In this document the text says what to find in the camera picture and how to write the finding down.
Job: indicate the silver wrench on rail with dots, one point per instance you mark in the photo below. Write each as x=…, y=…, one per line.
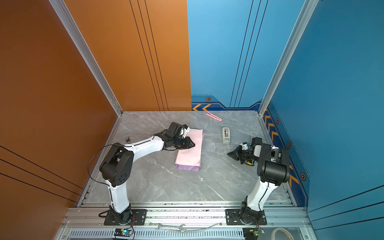
x=158, y=226

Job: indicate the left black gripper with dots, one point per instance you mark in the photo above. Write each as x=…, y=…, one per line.
x=188, y=140

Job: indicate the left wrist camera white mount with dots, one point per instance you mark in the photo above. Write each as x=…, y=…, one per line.
x=178, y=130

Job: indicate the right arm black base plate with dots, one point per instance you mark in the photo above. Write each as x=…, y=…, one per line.
x=245, y=217

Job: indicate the left green circuit board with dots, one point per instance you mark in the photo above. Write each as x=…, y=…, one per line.
x=124, y=234

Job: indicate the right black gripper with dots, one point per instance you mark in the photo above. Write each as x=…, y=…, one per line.
x=235, y=154

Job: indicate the green circuit board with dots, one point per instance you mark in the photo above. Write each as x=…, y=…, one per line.
x=124, y=234
x=251, y=234

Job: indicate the right green circuit board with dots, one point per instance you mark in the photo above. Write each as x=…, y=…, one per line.
x=251, y=234

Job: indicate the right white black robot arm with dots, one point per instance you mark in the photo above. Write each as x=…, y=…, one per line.
x=273, y=169

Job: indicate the pink wrapping paper sheet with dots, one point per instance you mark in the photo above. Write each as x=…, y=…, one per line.
x=190, y=159

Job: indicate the white tape dispenser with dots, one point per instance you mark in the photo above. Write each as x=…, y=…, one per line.
x=226, y=135

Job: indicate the pink scissors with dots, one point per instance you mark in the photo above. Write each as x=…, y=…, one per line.
x=213, y=116

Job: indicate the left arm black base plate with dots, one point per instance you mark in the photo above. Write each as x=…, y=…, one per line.
x=135, y=217

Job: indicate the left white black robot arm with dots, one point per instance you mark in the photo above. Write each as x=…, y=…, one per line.
x=117, y=166

